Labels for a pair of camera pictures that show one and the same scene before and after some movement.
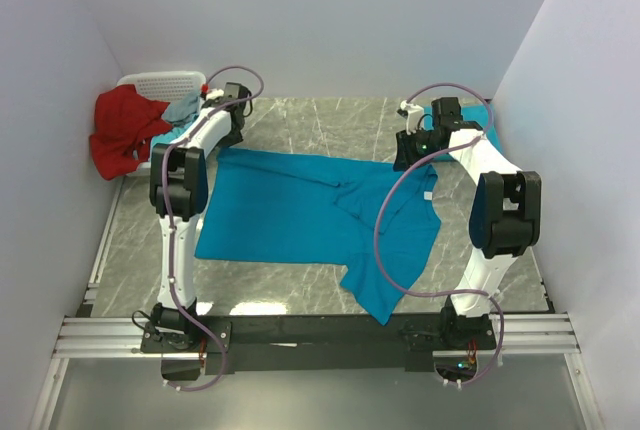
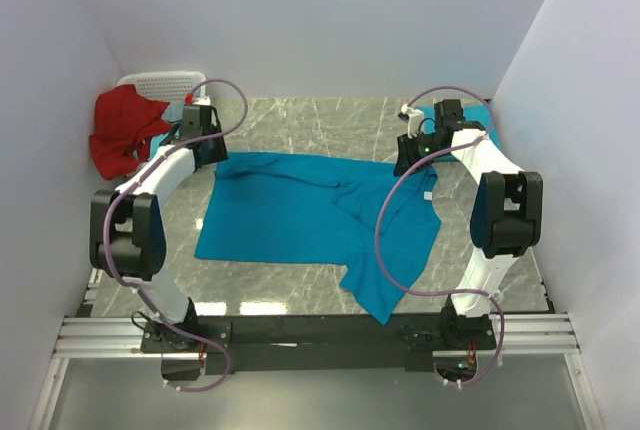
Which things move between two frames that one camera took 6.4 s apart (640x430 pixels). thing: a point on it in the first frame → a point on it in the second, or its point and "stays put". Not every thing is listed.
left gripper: x=231 y=141 → x=221 y=153
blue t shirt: x=384 y=220 stays put
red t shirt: x=125 y=120 stays put
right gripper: x=405 y=157 stays put
